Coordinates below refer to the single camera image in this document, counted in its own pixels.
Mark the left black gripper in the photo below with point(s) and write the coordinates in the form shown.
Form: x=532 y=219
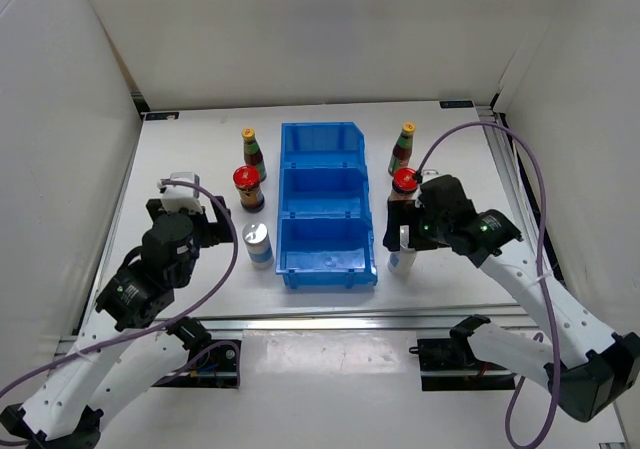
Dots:
x=214 y=231

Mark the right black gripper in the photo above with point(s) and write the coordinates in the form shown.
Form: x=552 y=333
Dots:
x=398 y=214

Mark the silver-cap white shaker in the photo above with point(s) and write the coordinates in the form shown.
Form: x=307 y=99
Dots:
x=258 y=245
x=400 y=262

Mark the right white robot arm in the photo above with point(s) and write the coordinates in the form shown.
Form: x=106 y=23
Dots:
x=585 y=365

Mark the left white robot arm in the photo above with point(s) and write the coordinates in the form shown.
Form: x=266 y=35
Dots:
x=122 y=350

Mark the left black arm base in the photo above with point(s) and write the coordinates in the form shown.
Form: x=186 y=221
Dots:
x=218 y=368

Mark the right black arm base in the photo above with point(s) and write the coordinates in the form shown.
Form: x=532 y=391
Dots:
x=442 y=371

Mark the right red-lid chili jar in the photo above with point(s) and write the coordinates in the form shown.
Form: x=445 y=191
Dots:
x=404 y=185

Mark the red-lid chili jar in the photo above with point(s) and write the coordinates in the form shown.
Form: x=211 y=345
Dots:
x=404 y=185
x=247 y=182

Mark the right yellow-cap sauce bottle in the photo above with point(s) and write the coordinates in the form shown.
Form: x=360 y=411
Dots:
x=403 y=148

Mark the yellow-cap sauce bottle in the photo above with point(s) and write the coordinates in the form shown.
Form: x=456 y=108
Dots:
x=403 y=148
x=252 y=153

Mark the left red-lid chili jar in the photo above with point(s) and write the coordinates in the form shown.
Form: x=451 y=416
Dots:
x=247 y=182

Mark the blue three-compartment plastic bin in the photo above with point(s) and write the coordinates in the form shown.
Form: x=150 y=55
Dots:
x=325 y=233

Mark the left yellow-cap sauce bottle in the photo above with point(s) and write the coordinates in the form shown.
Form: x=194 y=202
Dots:
x=252 y=153

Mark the left black corner label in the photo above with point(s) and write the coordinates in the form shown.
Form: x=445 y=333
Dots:
x=161 y=116

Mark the black corner label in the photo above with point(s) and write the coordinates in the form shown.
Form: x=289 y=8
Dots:
x=161 y=116
x=456 y=104

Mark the right black corner label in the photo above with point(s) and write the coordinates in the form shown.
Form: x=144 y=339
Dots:
x=456 y=104

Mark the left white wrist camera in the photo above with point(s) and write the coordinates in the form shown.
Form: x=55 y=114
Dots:
x=175 y=198

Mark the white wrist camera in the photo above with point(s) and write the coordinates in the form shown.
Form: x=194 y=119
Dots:
x=175 y=198
x=430 y=173

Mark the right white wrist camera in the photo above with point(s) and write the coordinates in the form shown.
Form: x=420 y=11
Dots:
x=430 y=173

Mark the aluminium front rail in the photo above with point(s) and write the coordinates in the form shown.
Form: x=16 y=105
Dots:
x=438 y=320

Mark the aluminium rail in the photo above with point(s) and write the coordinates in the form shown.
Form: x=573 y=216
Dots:
x=438 y=320
x=507 y=153

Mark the aluminium right rail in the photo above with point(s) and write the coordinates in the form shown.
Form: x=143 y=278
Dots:
x=507 y=153

